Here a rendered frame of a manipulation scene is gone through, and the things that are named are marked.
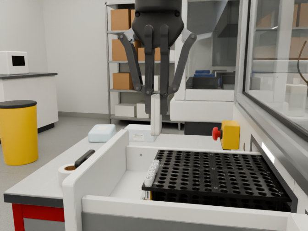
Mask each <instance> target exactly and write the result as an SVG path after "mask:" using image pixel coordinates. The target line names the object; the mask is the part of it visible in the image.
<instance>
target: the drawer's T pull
mask: <svg viewBox="0 0 308 231"><path fill-rule="evenodd" d="M94 153H95V150H94V149H90V150H89V151H87V152H86V153H85V154H84V155H82V156H81V157H80V158H79V159H77V160H76V161H75V163H74V166H75V168H78V167H79V166H80V165H81V164H82V163H83V162H85V161H86V160H87V159H88V158H89V157H90V156H91V155H93V154H94Z"/></svg>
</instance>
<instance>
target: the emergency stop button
mask: <svg viewBox="0 0 308 231"><path fill-rule="evenodd" d="M212 138H213V140H214V141H217V139H218V138H220V131H218V128H217V127H214V128H213V131H212Z"/></svg>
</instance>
